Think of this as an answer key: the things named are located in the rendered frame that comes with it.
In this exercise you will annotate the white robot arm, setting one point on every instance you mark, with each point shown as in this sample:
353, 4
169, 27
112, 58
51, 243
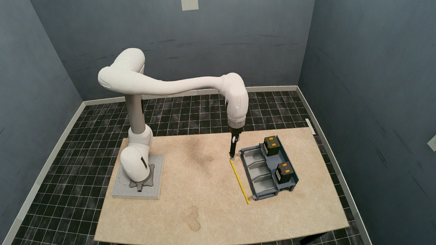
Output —
125, 76

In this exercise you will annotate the dark green case with orange latches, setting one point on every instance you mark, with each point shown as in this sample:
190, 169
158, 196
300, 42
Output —
271, 145

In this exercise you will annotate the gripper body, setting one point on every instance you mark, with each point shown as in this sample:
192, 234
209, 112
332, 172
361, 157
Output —
235, 131

